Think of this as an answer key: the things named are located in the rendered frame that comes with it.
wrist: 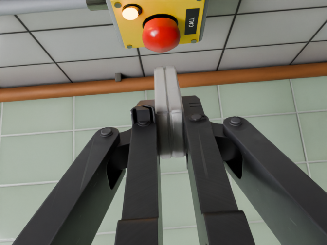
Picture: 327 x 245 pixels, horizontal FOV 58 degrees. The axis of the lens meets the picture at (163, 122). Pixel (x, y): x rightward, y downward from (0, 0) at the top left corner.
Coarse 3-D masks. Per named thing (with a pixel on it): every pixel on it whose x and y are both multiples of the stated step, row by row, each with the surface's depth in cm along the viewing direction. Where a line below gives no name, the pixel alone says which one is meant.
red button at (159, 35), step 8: (152, 24) 29; (160, 24) 29; (168, 24) 29; (176, 24) 30; (144, 32) 30; (152, 32) 29; (160, 32) 29; (168, 32) 29; (176, 32) 29; (144, 40) 30; (152, 40) 29; (160, 40) 29; (168, 40) 29; (176, 40) 30; (152, 48) 31; (160, 48) 30; (168, 48) 31
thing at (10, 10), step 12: (0, 0) 32; (12, 0) 32; (24, 0) 31; (36, 0) 31; (48, 0) 31; (60, 0) 31; (72, 0) 31; (84, 0) 31; (96, 0) 31; (0, 12) 32; (12, 12) 32; (24, 12) 32; (36, 12) 32
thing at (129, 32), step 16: (112, 0) 27; (128, 0) 27; (144, 0) 27; (160, 0) 27; (176, 0) 28; (192, 0) 28; (208, 0) 29; (112, 16) 30; (144, 16) 30; (160, 16) 30; (176, 16) 30; (192, 16) 30; (128, 32) 32; (192, 32) 33; (128, 48) 35
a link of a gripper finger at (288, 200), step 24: (240, 120) 14; (240, 144) 13; (264, 144) 12; (240, 168) 14; (264, 168) 11; (288, 168) 11; (264, 192) 11; (288, 192) 10; (312, 192) 10; (264, 216) 12; (288, 216) 10; (312, 216) 9; (288, 240) 10; (312, 240) 9
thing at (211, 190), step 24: (192, 120) 14; (192, 144) 13; (216, 144) 13; (192, 168) 12; (216, 168) 11; (192, 192) 13; (216, 192) 10; (216, 216) 9; (240, 216) 9; (216, 240) 8; (240, 240) 8
